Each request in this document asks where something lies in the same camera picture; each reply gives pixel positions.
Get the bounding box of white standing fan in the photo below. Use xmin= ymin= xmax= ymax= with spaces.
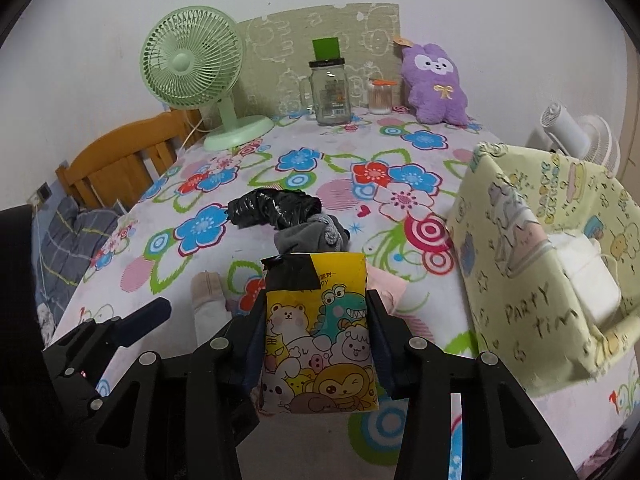
xmin=539 ymin=102 xmax=620 ymax=176

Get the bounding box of pink cloth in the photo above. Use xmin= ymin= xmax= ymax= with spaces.
xmin=367 ymin=264 xmax=408 ymax=314

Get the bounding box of yellow cartoon animal pouch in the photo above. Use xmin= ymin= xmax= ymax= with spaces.
xmin=259 ymin=252 xmax=378 ymax=415

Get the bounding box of glass mason jar mug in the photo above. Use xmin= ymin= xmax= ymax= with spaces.
xmin=299 ymin=58 xmax=352 ymax=126

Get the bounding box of purple plush bunny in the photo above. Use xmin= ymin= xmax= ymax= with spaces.
xmin=400 ymin=44 xmax=469 ymax=127

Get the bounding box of wooden chair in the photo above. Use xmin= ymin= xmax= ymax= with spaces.
xmin=55 ymin=110 xmax=201 ymax=209

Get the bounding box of green desk fan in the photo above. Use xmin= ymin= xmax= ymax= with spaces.
xmin=140 ymin=6 xmax=273 ymax=152

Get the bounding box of floral tablecloth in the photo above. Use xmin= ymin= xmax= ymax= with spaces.
xmin=53 ymin=110 xmax=639 ymax=479

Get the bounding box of grey plaid bedding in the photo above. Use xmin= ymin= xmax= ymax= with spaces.
xmin=34 ymin=196 xmax=122 ymax=332

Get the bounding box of black plastic bag roll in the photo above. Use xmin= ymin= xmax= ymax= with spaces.
xmin=227 ymin=188 xmax=322 ymax=231

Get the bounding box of pink white sock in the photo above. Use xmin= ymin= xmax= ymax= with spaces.
xmin=191 ymin=272 xmax=232 ymax=347

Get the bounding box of yellow cartoon fabric bin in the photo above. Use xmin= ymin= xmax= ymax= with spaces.
xmin=447 ymin=142 xmax=639 ymax=396

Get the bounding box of white tissue pack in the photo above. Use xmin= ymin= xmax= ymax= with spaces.
xmin=548 ymin=232 xmax=622 ymax=328

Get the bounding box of green cup on jar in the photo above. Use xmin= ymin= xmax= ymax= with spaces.
xmin=312 ymin=37 xmax=341 ymax=61

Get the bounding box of small jar orange lid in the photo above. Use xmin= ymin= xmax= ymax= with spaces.
xmin=368 ymin=79 xmax=397 ymax=115

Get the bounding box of grey sock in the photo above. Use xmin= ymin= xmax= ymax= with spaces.
xmin=274 ymin=214 xmax=350 ymax=254

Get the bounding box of green cartoon wall mat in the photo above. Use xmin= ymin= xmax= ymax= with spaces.
xmin=233 ymin=3 xmax=400 ymax=116

